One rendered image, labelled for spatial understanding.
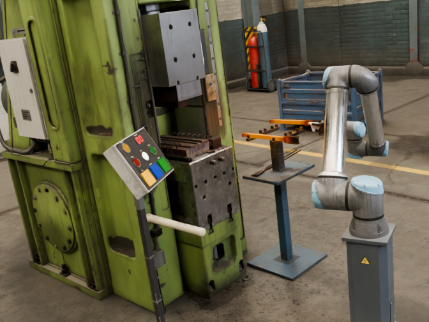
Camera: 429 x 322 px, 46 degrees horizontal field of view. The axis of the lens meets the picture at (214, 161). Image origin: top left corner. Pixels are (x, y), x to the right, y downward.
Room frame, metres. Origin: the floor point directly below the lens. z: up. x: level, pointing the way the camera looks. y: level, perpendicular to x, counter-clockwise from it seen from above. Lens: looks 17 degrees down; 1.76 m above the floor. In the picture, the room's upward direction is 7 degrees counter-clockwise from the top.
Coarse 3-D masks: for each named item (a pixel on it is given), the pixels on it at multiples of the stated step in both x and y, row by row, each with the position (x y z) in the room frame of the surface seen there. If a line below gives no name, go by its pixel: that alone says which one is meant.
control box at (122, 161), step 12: (144, 132) 2.63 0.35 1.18; (120, 144) 2.38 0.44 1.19; (132, 144) 2.46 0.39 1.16; (144, 144) 2.55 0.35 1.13; (108, 156) 2.35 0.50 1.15; (120, 156) 2.33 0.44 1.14; (132, 156) 2.39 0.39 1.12; (156, 156) 2.56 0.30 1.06; (120, 168) 2.33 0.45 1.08; (132, 168) 2.32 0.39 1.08; (144, 168) 2.40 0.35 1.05; (132, 180) 2.32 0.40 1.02; (144, 180) 2.33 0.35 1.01; (156, 180) 2.41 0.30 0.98; (132, 192) 2.32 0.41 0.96; (144, 192) 2.30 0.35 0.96
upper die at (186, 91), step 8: (160, 88) 2.99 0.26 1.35; (168, 88) 2.94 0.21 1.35; (176, 88) 2.89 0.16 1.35; (184, 88) 2.94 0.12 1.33; (192, 88) 2.98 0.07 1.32; (200, 88) 3.03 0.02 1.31; (160, 96) 3.00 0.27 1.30; (168, 96) 2.95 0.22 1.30; (176, 96) 2.90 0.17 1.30; (184, 96) 2.93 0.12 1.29; (192, 96) 2.98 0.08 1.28
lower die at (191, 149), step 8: (168, 136) 3.26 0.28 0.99; (176, 136) 3.22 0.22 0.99; (168, 144) 3.06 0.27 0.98; (184, 144) 2.99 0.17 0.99; (192, 144) 2.96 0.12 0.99; (200, 144) 2.99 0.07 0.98; (208, 144) 3.03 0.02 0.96; (168, 152) 3.00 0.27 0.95; (176, 152) 2.95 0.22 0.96; (184, 152) 2.90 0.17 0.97; (192, 152) 2.93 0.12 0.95; (200, 152) 2.98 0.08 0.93
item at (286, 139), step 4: (244, 132) 3.26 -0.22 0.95; (244, 136) 3.23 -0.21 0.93; (252, 136) 3.18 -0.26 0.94; (256, 136) 3.16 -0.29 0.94; (260, 136) 3.13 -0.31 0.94; (264, 136) 3.11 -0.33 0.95; (268, 136) 3.08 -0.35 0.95; (272, 136) 3.07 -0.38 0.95; (276, 136) 3.05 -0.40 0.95; (280, 136) 3.04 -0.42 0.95; (288, 136) 2.98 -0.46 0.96; (292, 136) 2.96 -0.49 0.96; (296, 136) 2.95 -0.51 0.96; (276, 140) 3.04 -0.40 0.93; (280, 140) 3.01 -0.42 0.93; (284, 140) 2.98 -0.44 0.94; (288, 140) 2.98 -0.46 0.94; (292, 140) 2.96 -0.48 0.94; (296, 140) 2.94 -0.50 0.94
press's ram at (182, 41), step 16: (144, 16) 2.94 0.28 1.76; (160, 16) 2.86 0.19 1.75; (176, 16) 2.95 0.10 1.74; (192, 16) 3.04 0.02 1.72; (144, 32) 2.95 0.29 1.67; (160, 32) 2.86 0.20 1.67; (176, 32) 2.94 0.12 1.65; (192, 32) 3.03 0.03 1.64; (160, 48) 2.88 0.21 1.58; (176, 48) 2.92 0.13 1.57; (192, 48) 3.02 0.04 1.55; (160, 64) 2.89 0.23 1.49; (176, 64) 2.91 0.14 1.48; (192, 64) 3.00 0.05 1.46; (160, 80) 2.90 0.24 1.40; (176, 80) 2.90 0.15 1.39; (192, 80) 2.99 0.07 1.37
